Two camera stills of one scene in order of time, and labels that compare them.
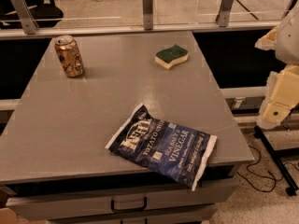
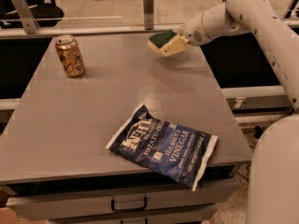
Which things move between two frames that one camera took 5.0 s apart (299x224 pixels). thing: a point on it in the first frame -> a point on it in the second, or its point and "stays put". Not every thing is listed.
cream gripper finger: [282, 94] -> [210, 25]
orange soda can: [69, 55] stays put
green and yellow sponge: [167, 58] -> [156, 41]
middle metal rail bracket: [148, 8] stays put
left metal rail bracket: [27, 18] stays put
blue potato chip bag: [169, 147] stays put
